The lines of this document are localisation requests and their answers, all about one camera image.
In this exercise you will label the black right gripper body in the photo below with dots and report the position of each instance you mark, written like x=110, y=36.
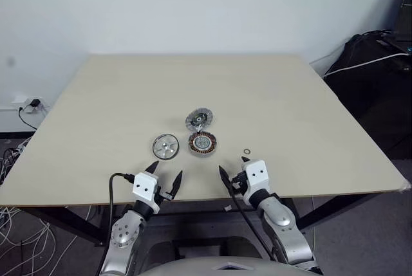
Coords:
x=239, y=183

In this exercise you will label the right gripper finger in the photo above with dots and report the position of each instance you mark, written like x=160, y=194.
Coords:
x=245, y=160
x=226, y=177

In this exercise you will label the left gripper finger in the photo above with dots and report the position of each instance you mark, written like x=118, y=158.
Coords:
x=176, y=184
x=152, y=168

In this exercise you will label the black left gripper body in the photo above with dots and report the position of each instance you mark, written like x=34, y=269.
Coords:
x=162, y=196

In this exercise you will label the small metal washer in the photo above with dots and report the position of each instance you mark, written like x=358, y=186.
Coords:
x=242, y=151

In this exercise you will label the silver spoked rotor disc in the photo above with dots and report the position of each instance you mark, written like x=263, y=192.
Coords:
x=165, y=147

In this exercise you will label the copper wound motor stator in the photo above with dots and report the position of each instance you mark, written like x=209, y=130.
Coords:
x=210, y=147

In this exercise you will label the finned silver motor housing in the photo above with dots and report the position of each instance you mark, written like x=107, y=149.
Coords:
x=206, y=115

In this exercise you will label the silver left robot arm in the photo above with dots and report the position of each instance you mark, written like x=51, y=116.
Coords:
x=124, y=231

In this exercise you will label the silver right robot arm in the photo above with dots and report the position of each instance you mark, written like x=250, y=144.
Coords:
x=283, y=218

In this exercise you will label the small white clip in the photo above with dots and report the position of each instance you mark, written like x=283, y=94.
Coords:
x=227, y=207

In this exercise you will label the grey robot torso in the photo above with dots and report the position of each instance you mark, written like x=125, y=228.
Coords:
x=225, y=269

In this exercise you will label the black power adapter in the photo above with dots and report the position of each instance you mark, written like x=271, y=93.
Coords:
x=34, y=103

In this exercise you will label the black bag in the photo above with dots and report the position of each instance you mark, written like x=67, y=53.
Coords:
x=370, y=96

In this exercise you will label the clear tape on table corner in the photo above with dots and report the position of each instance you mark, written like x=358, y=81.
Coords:
x=406, y=186

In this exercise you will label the black monitor panel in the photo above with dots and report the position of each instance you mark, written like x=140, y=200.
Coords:
x=405, y=15

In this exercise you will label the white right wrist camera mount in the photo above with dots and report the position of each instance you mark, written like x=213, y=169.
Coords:
x=256, y=173

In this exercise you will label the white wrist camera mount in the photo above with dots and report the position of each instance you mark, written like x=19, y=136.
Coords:
x=256, y=173
x=145, y=186

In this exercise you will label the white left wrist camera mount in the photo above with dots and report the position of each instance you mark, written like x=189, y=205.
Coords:
x=145, y=186

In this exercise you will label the black table frame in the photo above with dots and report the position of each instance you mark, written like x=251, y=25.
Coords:
x=64, y=224

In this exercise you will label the white wall power outlet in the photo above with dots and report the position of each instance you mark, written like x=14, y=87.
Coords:
x=22, y=99

